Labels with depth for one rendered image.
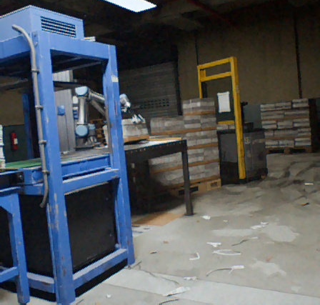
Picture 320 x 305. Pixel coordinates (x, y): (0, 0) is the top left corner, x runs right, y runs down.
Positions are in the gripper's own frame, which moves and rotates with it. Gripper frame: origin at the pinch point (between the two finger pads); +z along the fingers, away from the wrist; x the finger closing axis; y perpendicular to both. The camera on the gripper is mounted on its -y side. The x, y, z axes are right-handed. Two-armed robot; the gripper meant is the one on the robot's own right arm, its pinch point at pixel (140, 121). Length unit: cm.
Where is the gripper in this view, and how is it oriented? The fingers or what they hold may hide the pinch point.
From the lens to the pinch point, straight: 371.3
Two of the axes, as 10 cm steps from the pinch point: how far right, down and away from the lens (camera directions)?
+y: -6.7, 5.7, 4.8
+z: 5.3, 8.2, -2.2
